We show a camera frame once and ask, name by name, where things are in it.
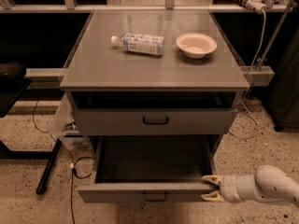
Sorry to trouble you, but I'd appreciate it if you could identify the white paper bowl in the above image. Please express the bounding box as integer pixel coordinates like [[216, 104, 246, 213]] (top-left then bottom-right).
[[176, 33, 218, 59]]

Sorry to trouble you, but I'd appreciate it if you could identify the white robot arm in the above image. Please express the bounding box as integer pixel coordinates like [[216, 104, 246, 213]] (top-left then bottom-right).
[[201, 165, 299, 207]]

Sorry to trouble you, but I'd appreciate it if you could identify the metal rail beam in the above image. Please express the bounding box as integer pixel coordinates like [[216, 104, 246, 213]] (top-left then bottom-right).
[[25, 66, 275, 89]]

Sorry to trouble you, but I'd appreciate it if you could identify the black chair base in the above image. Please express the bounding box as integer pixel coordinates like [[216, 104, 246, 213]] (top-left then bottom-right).
[[0, 62, 64, 196]]

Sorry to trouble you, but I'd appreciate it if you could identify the dark cabinet at right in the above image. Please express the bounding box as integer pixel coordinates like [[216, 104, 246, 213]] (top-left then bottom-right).
[[266, 29, 299, 132]]

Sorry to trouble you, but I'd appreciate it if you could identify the plastic water bottle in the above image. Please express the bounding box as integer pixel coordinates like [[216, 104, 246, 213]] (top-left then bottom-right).
[[111, 33, 164, 56]]

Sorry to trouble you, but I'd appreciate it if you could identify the grey top drawer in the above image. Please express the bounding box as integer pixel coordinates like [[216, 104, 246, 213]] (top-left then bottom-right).
[[73, 91, 236, 135]]

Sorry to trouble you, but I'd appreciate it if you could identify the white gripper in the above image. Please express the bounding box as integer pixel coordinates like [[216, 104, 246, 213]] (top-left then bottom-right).
[[201, 175, 243, 203]]

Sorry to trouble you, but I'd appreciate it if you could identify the grey drawer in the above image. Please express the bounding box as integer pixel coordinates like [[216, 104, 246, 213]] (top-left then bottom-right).
[[78, 135, 217, 203], [73, 91, 236, 135]]

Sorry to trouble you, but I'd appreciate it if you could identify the black floor cable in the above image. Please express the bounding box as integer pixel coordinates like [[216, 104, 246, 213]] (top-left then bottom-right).
[[31, 96, 98, 224]]

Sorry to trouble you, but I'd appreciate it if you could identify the grey drawer cabinet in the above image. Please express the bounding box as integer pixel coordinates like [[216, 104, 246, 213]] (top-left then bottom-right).
[[59, 8, 251, 189]]

